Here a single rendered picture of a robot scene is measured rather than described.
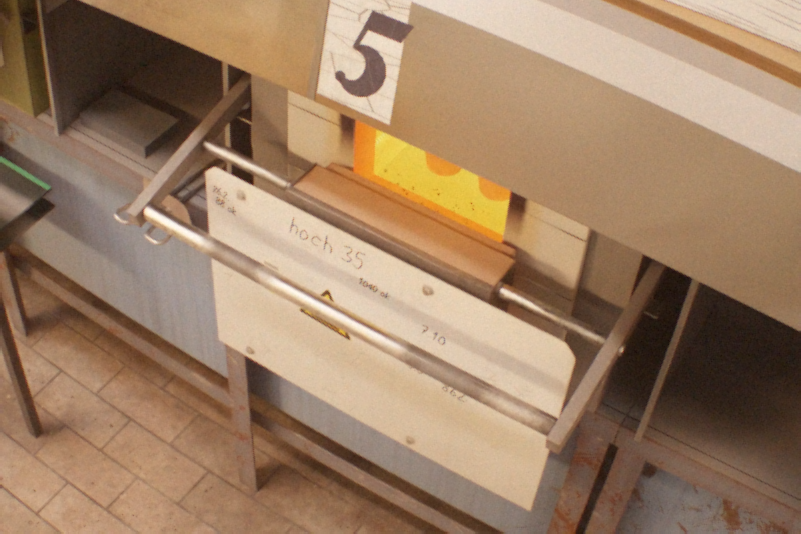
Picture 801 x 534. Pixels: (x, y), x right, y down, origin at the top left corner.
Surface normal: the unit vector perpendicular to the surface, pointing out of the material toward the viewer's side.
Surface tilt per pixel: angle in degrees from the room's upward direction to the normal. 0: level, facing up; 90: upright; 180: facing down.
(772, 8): 27
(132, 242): 90
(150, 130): 0
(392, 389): 90
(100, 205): 90
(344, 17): 80
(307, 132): 90
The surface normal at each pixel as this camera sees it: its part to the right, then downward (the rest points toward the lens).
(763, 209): -0.53, 0.43
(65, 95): 0.84, 0.41
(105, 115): 0.05, -0.72
